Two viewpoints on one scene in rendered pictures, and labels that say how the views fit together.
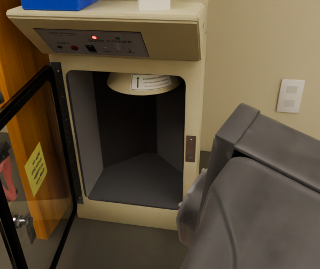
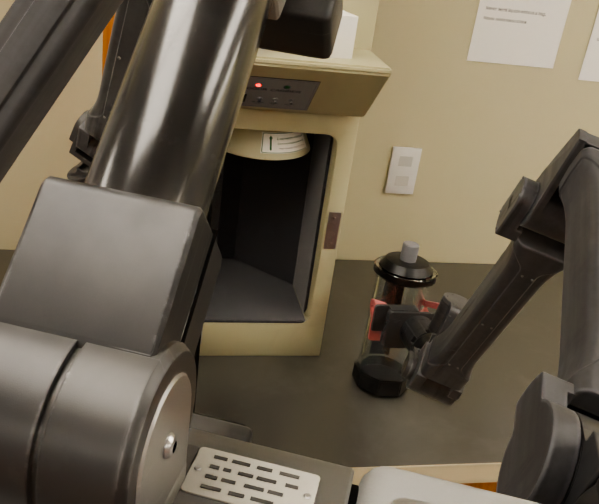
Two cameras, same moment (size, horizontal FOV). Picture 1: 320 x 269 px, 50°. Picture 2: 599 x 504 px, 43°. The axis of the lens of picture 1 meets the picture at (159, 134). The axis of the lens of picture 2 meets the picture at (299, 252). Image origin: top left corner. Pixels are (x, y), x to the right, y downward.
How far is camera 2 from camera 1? 0.66 m
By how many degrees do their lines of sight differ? 23
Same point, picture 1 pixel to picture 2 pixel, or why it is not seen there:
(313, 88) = (432, 159)
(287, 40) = (401, 93)
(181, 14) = (373, 66)
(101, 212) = not seen: hidden behind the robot
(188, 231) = (519, 213)
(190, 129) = (335, 203)
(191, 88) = (343, 150)
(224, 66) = not seen: hidden behind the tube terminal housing
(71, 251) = not seen: hidden behind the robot
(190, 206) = (526, 194)
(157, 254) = (286, 384)
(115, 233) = (214, 368)
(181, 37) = (363, 89)
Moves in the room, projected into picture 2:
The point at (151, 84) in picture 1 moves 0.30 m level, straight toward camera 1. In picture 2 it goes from (287, 146) to (372, 223)
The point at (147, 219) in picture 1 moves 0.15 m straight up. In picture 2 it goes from (256, 342) to (265, 270)
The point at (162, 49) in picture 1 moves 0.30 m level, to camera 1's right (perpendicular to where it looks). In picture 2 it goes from (329, 101) to (493, 105)
